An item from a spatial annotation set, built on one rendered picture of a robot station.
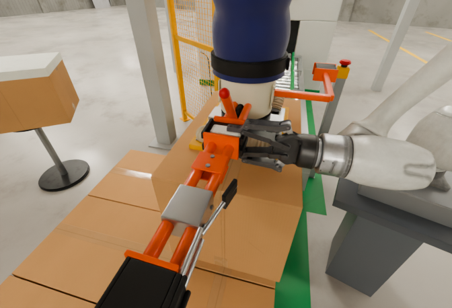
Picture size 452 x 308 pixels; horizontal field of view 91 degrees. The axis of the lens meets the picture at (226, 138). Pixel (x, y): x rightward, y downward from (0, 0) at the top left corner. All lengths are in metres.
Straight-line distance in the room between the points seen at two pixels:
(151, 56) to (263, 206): 1.72
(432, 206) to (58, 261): 1.44
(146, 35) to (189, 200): 1.77
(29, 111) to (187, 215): 1.72
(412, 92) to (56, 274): 1.30
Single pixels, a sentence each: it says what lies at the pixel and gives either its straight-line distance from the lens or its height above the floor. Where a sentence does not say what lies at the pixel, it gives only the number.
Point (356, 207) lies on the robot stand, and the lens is 1.03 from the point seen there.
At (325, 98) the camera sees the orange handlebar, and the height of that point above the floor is 1.16.
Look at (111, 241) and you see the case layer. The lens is 1.17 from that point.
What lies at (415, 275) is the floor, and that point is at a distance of 1.97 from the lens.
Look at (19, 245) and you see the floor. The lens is 2.18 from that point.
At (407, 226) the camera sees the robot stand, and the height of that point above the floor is 0.75.
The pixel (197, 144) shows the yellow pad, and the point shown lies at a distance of 0.69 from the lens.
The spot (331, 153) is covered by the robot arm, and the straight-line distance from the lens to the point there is 0.48.
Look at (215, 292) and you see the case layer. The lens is 0.98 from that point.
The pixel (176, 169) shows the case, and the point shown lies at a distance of 0.64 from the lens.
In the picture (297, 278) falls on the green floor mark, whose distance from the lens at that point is 1.64.
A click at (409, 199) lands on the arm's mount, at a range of 1.08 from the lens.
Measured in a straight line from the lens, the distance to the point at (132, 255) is 0.33.
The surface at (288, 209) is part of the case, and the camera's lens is 0.58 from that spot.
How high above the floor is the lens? 1.47
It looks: 36 degrees down
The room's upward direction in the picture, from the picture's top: straight up
